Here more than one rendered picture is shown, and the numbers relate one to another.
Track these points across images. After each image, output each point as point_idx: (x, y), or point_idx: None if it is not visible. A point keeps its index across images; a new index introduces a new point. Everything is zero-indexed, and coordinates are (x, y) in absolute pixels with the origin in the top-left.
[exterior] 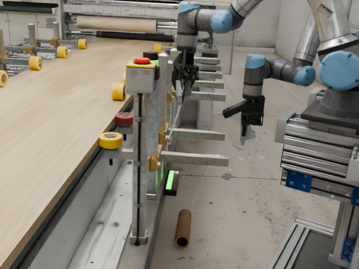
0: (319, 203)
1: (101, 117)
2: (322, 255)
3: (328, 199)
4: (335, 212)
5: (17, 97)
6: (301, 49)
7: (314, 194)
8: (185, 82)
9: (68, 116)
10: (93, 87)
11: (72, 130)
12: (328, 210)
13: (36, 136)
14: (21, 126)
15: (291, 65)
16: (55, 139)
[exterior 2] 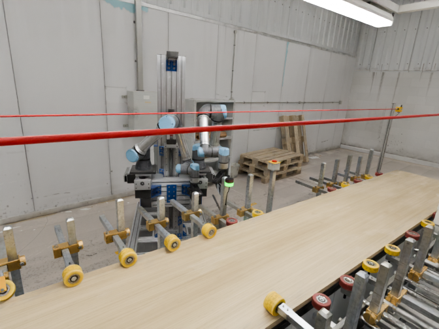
0: (47, 285)
1: (243, 224)
2: (155, 247)
3: (37, 282)
4: (60, 275)
5: (272, 271)
6: (189, 155)
7: (29, 291)
8: (220, 185)
9: (259, 232)
10: (196, 262)
11: (268, 222)
12: (57, 279)
13: (287, 224)
14: (289, 234)
15: (191, 162)
16: (281, 220)
